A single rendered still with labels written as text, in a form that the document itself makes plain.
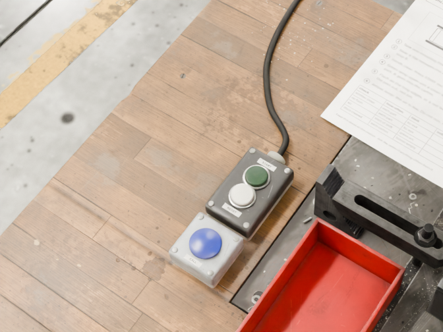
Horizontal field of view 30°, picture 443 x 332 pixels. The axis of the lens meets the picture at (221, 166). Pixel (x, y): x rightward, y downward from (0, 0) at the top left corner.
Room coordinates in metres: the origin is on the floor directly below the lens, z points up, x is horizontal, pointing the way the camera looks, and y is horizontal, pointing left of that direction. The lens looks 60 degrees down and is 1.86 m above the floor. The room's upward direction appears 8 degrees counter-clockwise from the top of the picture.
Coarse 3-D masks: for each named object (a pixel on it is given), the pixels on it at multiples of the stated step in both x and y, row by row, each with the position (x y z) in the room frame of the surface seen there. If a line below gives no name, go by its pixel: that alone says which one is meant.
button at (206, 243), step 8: (200, 232) 0.43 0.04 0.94; (208, 232) 0.43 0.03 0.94; (216, 232) 0.43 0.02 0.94; (192, 240) 0.42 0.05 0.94; (200, 240) 0.42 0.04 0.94; (208, 240) 0.42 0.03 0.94; (216, 240) 0.42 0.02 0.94; (192, 248) 0.41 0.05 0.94; (200, 248) 0.41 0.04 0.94; (208, 248) 0.41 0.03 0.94; (216, 248) 0.41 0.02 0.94; (200, 256) 0.40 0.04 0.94; (208, 256) 0.40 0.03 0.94
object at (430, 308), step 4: (436, 292) 0.31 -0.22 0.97; (440, 292) 0.30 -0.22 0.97; (432, 296) 0.31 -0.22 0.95; (436, 296) 0.30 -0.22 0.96; (440, 296) 0.30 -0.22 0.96; (432, 300) 0.31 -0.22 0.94; (436, 300) 0.30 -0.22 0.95; (440, 300) 0.30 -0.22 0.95; (432, 304) 0.30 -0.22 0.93; (436, 304) 0.30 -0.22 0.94; (440, 304) 0.30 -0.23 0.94; (428, 308) 0.31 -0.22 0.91; (432, 308) 0.30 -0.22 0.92; (436, 308) 0.30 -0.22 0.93; (440, 308) 0.30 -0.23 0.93; (428, 312) 0.31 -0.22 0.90; (432, 312) 0.30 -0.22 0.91; (436, 312) 0.30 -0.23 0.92; (440, 312) 0.30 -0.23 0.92; (436, 316) 0.30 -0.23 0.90; (440, 316) 0.30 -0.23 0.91
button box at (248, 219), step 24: (264, 72) 0.68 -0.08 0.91; (288, 144) 0.56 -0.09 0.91; (240, 168) 0.52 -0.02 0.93; (264, 168) 0.51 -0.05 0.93; (288, 168) 0.51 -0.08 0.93; (216, 192) 0.49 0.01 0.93; (264, 192) 0.48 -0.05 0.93; (216, 216) 0.46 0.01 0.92; (240, 216) 0.45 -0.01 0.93; (264, 216) 0.45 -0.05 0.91
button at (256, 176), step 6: (252, 168) 0.51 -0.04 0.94; (258, 168) 0.51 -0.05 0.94; (246, 174) 0.50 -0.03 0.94; (252, 174) 0.50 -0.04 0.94; (258, 174) 0.50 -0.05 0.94; (264, 174) 0.50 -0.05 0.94; (246, 180) 0.50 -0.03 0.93; (252, 180) 0.49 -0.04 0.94; (258, 180) 0.49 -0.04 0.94; (264, 180) 0.49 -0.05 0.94; (258, 186) 0.49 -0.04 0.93
